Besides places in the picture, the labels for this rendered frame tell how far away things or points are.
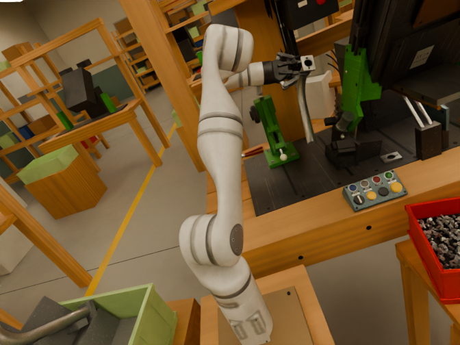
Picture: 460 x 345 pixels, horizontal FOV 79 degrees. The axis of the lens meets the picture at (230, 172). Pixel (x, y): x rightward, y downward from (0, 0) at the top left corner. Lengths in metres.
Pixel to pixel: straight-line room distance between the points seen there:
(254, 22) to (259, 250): 0.85
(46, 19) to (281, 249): 12.37
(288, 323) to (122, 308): 0.52
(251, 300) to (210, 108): 0.39
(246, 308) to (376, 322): 1.17
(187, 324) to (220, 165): 0.59
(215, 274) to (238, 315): 0.10
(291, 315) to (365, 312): 1.04
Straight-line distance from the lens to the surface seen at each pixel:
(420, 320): 1.19
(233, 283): 0.56
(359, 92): 0.98
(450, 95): 0.91
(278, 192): 1.04
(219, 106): 0.56
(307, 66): 1.05
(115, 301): 0.99
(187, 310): 0.99
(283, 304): 0.75
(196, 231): 0.50
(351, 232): 0.93
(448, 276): 0.75
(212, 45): 0.64
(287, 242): 0.88
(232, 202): 0.50
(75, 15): 12.29
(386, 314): 1.74
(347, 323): 1.72
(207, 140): 0.53
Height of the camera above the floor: 1.51
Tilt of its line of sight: 29 degrees down
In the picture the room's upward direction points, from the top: 25 degrees counter-clockwise
